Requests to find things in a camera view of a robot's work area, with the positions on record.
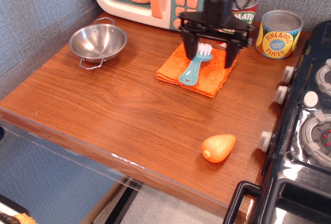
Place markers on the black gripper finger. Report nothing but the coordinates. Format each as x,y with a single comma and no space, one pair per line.
190,44
231,53

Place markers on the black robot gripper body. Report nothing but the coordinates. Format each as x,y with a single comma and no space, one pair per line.
216,22

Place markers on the teal dish brush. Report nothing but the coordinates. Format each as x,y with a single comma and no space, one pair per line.
191,74

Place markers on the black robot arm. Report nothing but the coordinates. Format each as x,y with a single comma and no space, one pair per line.
215,22

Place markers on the orange folded cloth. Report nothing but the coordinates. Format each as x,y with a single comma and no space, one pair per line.
211,78

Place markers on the tomato sauce can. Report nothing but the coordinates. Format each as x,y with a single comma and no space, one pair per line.
245,10

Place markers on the pineapple slices can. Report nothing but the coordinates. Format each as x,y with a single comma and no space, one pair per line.
278,34

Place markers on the orange plastic toy carrot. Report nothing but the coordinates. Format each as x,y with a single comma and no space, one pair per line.
217,148

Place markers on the black toy stove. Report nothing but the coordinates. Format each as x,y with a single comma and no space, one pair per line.
296,172

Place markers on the steel bowl with handles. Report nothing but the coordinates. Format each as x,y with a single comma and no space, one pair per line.
98,43

